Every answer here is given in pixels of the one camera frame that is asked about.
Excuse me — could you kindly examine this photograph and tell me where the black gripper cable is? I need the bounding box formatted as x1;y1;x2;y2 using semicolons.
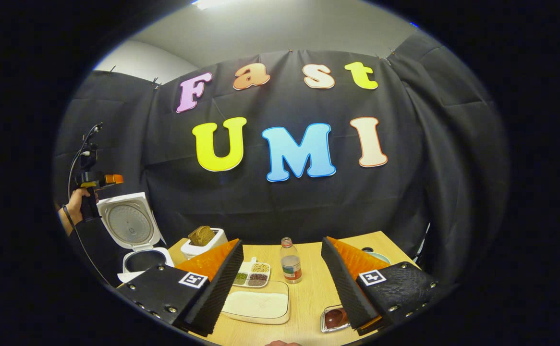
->
62;122;112;286

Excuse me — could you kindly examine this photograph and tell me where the brown wooden spoon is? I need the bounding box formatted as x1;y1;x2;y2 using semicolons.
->
324;308;350;328

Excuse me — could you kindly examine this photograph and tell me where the clear plastic water bottle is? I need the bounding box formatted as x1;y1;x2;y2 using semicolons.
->
280;237;303;284

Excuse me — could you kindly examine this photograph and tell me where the light green plate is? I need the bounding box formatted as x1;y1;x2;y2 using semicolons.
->
367;250;392;266

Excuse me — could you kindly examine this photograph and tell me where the brown bread slice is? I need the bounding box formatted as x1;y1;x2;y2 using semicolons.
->
188;225;216;247

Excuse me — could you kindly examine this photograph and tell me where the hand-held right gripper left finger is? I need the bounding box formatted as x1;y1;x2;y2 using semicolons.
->
116;239;244;338

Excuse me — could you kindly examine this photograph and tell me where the white divided bean dish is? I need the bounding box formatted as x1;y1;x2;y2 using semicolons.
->
232;257;271;288

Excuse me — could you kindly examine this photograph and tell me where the white rice cooker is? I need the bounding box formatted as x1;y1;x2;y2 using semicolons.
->
97;192;175;285

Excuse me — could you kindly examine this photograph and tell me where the white toaster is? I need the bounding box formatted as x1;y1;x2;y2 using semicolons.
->
180;228;228;260

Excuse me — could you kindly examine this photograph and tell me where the clear square chopstick holder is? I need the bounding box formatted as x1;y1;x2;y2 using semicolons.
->
319;304;353;334

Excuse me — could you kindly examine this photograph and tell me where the clear glass dish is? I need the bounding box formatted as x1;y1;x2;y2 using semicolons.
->
221;281;290;325

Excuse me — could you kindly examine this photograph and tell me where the black backdrop cloth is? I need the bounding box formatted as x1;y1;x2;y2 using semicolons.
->
53;34;510;289

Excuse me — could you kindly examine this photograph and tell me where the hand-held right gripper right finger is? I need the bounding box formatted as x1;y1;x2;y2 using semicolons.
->
321;236;440;336

